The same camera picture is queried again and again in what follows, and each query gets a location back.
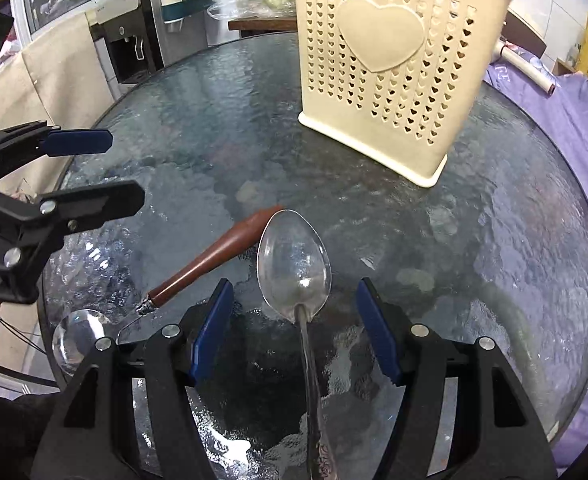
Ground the cling film roll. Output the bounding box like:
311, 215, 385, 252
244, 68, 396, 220
494, 42, 557, 96

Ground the grey water dispenser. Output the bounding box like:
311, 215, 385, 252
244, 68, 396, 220
88, 0, 167, 86

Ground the beige cloth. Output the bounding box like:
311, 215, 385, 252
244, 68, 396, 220
0, 10, 124, 201

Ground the wooden counter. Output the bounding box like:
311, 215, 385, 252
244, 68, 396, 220
228, 15, 299, 36

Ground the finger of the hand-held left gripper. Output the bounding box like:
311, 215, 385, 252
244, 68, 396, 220
4, 181, 146, 270
0, 121, 113, 187

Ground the purple floral cloth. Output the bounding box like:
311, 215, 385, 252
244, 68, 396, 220
481, 45, 588, 466

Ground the beige plastic cutlery holder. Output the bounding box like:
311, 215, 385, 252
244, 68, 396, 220
291, 0, 517, 188

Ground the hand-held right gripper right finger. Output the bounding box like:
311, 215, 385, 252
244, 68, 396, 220
356, 277, 560, 480

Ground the white and brown rice cooker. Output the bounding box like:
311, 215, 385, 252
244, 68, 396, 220
504, 10, 547, 58

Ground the clear plastic spoon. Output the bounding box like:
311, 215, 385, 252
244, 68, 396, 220
256, 209, 342, 480
52, 309, 109, 376

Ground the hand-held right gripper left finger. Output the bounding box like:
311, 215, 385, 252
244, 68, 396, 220
31, 280, 235, 480

